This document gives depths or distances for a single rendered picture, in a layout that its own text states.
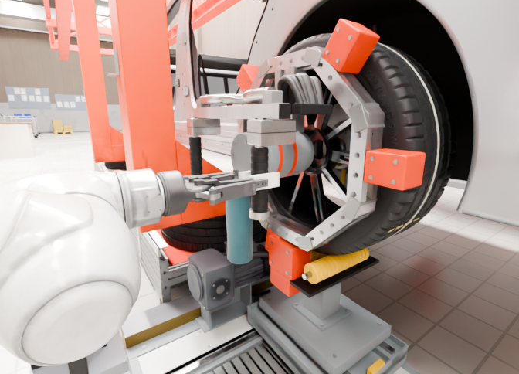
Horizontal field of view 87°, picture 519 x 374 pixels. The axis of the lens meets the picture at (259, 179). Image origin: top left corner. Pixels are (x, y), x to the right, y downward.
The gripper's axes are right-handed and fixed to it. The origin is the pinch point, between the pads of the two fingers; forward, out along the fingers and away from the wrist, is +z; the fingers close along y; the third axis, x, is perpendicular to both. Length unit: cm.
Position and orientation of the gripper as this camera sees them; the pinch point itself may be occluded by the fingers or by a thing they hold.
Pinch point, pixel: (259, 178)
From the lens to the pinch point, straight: 56.6
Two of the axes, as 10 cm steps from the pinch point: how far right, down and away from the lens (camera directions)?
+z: 8.2, -1.3, 5.5
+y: 5.7, 1.8, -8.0
